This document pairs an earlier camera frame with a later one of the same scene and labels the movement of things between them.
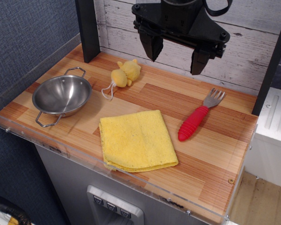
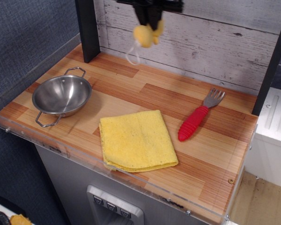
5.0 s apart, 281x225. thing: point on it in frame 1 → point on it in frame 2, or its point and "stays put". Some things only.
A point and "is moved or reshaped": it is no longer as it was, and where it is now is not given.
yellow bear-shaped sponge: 128,71 is moved or reshaped
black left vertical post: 89,29 stays put
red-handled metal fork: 193,120 stays put
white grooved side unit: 268,157 stays put
